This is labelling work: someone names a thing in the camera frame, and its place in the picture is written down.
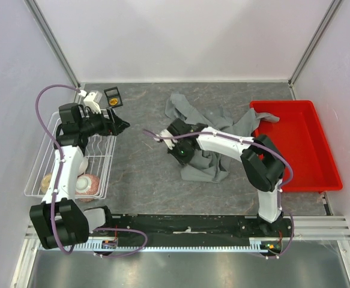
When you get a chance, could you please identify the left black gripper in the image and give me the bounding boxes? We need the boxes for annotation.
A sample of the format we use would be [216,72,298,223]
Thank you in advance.
[79,107,130,137]

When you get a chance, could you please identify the grey shirt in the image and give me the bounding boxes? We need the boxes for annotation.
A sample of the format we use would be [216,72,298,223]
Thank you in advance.
[165,92,280,183]

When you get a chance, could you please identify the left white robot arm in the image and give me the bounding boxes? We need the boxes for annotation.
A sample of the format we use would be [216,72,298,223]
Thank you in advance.
[29,103,130,250]

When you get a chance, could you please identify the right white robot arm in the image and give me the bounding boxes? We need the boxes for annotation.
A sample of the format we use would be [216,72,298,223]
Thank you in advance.
[160,119,286,236]

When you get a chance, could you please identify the black box with brooch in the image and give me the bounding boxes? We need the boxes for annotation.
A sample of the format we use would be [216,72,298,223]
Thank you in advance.
[103,86,123,108]

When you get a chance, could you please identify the white bowl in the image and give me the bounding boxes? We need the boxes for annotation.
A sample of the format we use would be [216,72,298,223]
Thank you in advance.
[77,157,88,176]

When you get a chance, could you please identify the pink patterned bowl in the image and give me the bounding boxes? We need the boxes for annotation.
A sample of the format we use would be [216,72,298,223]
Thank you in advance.
[75,174,100,202]

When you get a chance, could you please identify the beige bowl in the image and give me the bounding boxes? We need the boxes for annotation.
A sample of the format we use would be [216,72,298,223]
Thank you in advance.
[40,173,52,194]

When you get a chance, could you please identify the red plastic bin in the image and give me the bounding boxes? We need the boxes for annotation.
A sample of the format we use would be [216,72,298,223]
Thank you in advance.
[250,100,343,193]

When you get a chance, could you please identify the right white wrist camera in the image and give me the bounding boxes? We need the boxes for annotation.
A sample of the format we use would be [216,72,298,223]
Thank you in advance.
[159,130,178,150]

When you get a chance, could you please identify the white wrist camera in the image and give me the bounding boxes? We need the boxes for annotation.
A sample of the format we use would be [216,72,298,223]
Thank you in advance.
[79,90,103,114]
[159,130,178,150]

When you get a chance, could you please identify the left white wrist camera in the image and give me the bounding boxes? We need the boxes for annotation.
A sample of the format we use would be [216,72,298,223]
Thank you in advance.
[79,90,103,114]

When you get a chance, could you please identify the white wire dish rack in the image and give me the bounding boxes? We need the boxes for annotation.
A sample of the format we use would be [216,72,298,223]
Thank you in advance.
[24,110,119,200]

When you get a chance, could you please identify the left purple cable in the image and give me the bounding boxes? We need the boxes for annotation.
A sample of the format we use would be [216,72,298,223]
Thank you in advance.
[35,84,148,259]

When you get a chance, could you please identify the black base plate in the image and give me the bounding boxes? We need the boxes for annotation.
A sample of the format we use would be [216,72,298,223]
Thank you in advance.
[84,212,294,244]

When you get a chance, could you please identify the grey slotted cable duct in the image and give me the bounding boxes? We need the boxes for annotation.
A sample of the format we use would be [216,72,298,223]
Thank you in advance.
[38,238,283,251]

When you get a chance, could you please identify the left aluminium frame post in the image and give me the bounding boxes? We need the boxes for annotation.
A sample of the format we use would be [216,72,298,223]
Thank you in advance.
[24,0,80,88]

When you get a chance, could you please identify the aluminium frame post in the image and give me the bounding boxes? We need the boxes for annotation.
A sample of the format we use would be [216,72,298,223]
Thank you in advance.
[24,0,80,88]
[288,0,343,89]

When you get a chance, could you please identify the right aluminium frame post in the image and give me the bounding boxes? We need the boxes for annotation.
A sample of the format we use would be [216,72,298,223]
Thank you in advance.
[288,0,343,89]

